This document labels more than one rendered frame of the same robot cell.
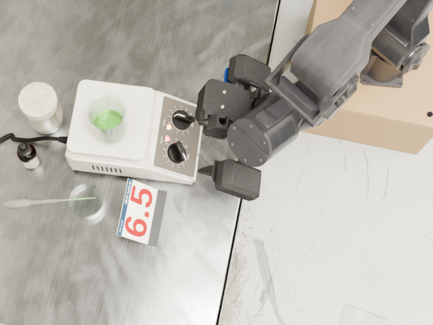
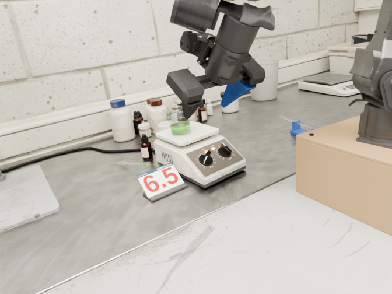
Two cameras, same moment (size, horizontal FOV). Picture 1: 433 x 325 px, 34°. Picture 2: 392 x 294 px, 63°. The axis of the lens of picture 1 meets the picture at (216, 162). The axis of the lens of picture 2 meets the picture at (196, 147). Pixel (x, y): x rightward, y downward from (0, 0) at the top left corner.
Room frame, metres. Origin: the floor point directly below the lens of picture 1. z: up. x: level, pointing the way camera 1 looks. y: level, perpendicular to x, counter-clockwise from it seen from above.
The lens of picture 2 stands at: (-0.01, -0.47, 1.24)
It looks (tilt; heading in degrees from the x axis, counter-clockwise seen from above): 21 degrees down; 57
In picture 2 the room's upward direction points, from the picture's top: 7 degrees counter-clockwise
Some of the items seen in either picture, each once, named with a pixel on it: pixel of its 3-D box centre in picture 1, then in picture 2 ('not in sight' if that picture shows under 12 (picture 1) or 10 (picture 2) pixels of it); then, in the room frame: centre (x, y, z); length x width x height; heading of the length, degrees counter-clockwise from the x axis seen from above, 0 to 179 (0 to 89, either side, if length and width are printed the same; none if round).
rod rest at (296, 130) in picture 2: not in sight; (305, 130); (0.71, 0.06, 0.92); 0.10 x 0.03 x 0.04; 77
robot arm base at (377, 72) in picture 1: (384, 57); (384, 122); (0.53, -0.23, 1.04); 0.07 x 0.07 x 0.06; 4
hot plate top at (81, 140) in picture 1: (111, 120); (186, 132); (0.39, 0.17, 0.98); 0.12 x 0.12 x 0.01; 2
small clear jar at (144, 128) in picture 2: not in sight; (144, 130); (0.41, 0.46, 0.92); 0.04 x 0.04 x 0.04
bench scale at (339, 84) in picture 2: not in sight; (335, 83); (1.23, 0.31, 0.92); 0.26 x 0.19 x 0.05; 81
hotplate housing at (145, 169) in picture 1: (130, 132); (195, 151); (0.39, 0.14, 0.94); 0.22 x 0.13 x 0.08; 92
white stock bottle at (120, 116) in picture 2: not in sight; (121, 119); (0.36, 0.50, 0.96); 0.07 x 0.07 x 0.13
